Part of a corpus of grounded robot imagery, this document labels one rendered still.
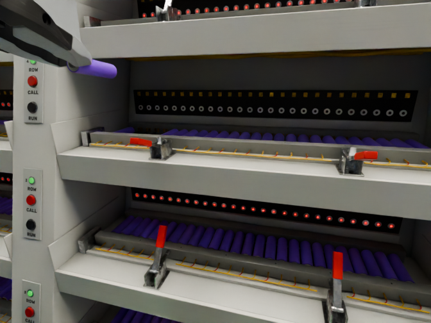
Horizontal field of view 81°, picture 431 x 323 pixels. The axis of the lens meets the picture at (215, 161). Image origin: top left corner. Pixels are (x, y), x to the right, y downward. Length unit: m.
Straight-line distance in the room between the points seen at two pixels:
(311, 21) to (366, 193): 0.22
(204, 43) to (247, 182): 0.20
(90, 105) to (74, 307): 0.39
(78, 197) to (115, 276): 0.16
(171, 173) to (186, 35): 0.20
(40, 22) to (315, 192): 0.32
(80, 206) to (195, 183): 0.26
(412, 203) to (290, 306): 0.21
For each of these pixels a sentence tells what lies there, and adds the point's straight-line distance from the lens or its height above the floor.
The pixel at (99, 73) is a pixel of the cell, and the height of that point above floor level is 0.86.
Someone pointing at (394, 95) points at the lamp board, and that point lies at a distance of 0.54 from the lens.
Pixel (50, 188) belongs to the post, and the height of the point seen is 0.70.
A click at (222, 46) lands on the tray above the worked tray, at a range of 0.38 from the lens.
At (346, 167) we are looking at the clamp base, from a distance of 0.35.
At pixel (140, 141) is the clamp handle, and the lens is 0.34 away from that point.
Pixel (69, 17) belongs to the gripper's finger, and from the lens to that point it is 0.30.
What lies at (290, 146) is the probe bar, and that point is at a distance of 0.38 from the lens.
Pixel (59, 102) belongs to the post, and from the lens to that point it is 0.50.
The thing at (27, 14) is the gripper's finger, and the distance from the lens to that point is 0.24.
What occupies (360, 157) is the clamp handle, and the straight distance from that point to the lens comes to 0.30.
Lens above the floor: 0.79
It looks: 4 degrees down
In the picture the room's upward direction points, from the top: 3 degrees clockwise
